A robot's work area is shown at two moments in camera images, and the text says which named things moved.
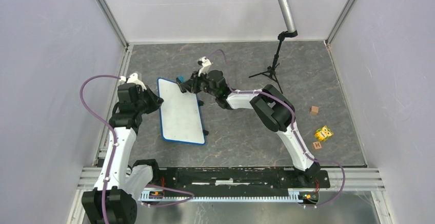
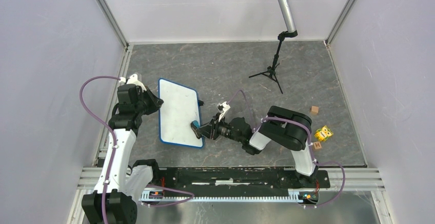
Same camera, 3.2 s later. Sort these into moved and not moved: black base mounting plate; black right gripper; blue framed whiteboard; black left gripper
Moved: black right gripper
Not moved: black base mounting plate; black left gripper; blue framed whiteboard
